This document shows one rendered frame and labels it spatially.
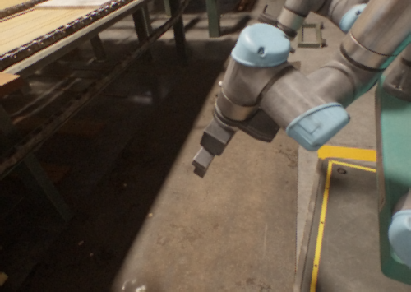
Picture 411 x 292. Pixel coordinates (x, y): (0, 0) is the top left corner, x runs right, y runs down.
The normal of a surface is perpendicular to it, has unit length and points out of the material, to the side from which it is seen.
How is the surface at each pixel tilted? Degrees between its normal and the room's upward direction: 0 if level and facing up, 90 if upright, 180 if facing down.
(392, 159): 0
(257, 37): 24
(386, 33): 97
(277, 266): 0
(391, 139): 0
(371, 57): 98
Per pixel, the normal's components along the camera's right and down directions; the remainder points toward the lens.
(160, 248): -0.08, -0.78
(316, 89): 0.18, -0.59
